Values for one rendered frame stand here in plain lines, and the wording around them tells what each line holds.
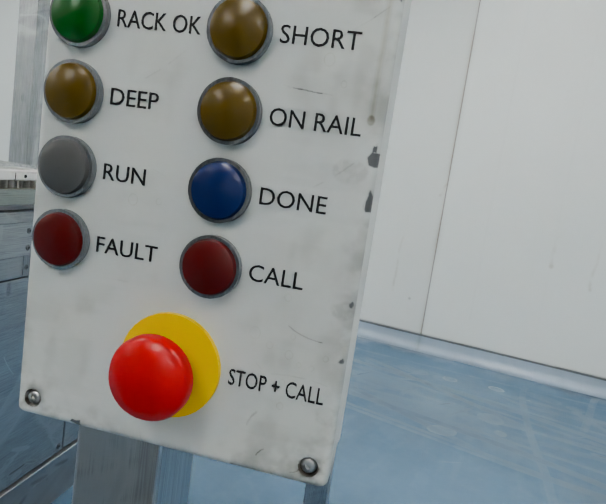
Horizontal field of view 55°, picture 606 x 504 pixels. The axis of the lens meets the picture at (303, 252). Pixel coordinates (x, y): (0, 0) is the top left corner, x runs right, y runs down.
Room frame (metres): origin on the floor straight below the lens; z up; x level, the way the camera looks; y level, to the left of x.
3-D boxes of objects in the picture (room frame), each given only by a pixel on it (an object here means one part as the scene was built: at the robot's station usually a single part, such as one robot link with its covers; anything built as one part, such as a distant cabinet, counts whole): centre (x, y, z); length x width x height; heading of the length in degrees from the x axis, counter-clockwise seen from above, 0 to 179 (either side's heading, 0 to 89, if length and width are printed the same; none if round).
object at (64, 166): (0.28, 0.12, 0.99); 0.03 x 0.01 x 0.03; 78
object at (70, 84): (0.28, 0.12, 1.03); 0.03 x 0.01 x 0.03; 78
